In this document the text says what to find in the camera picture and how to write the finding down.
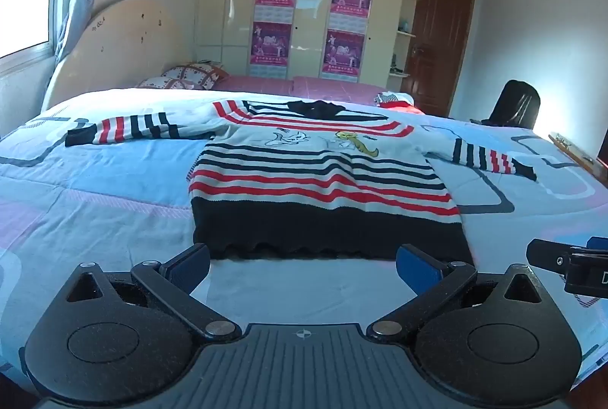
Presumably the red and white patterned pillow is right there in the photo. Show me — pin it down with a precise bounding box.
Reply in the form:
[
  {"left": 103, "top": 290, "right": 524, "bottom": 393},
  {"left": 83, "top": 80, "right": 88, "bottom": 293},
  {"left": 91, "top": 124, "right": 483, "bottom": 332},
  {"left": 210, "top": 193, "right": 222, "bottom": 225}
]
[
  {"left": 135, "top": 77, "right": 191, "bottom": 91},
  {"left": 164, "top": 62, "right": 229, "bottom": 90}
]

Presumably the striped knit sweater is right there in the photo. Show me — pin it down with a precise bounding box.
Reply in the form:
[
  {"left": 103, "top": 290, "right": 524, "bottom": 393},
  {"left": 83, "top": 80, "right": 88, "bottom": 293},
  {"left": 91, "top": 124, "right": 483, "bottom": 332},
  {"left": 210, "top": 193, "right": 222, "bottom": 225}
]
[{"left": 65, "top": 99, "right": 538, "bottom": 261}]

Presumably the red and white clothing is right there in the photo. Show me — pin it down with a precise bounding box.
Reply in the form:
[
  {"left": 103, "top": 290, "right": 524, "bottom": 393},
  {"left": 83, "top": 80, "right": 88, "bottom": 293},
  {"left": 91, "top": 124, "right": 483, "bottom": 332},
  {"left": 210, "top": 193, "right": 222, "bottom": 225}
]
[{"left": 375, "top": 91, "right": 423, "bottom": 114}]

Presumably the beige wooden headboard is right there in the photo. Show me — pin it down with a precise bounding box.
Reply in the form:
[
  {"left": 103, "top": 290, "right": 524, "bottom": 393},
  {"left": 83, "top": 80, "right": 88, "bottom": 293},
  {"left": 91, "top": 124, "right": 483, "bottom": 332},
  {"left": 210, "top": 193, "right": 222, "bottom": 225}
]
[{"left": 42, "top": 0, "right": 191, "bottom": 112}]

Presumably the light blue patterned quilt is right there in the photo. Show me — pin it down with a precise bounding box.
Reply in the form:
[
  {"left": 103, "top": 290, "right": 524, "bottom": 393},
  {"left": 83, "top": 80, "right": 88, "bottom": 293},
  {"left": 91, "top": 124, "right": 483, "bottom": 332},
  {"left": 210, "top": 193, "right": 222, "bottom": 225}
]
[{"left": 0, "top": 87, "right": 608, "bottom": 391}]

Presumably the brown wooden door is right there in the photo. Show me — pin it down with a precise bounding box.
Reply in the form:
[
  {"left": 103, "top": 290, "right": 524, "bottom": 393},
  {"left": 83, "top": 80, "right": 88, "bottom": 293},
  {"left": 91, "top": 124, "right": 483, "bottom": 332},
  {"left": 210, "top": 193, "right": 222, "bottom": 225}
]
[{"left": 400, "top": 0, "right": 477, "bottom": 118}]

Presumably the brown wooden furniture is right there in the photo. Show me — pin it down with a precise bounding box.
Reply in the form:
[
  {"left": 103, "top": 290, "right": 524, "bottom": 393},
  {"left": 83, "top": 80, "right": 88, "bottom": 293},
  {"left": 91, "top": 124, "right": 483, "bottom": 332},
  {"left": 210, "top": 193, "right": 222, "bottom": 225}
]
[{"left": 548, "top": 133, "right": 608, "bottom": 175}]

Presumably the cream corner shelf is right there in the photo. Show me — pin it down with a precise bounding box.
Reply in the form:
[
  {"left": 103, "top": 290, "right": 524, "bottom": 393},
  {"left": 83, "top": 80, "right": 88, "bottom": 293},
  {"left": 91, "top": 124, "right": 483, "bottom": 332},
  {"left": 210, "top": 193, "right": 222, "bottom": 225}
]
[{"left": 387, "top": 0, "right": 423, "bottom": 80}]

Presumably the black chair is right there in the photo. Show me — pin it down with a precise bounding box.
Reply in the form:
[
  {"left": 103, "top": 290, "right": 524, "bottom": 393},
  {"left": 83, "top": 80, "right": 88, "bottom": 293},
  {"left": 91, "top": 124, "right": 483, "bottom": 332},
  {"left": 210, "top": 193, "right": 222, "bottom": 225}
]
[{"left": 470, "top": 80, "right": 541, "bottom": 129}]

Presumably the pink bedsheet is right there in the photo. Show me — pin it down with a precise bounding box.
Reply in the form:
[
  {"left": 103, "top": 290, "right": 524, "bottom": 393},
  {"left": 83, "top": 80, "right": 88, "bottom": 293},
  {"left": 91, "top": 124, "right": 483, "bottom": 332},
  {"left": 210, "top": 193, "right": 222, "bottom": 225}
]
[{"left": 214, "top": 74, "right": 395, "bottom": 106}]

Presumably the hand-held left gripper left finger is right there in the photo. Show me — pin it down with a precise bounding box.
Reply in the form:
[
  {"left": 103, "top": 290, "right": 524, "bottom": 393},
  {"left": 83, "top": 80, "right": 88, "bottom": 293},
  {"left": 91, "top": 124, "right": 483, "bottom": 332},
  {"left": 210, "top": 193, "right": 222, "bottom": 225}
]
[{"left": 64, "top": 243, "right": 243, "bottom": 342}]

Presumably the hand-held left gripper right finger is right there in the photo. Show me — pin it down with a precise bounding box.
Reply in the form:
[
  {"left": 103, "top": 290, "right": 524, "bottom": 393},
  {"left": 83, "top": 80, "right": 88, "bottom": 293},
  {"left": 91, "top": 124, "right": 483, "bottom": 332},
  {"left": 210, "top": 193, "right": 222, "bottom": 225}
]
[{"left": 367, "top": 244, "right": 546, "bottom": 342}]

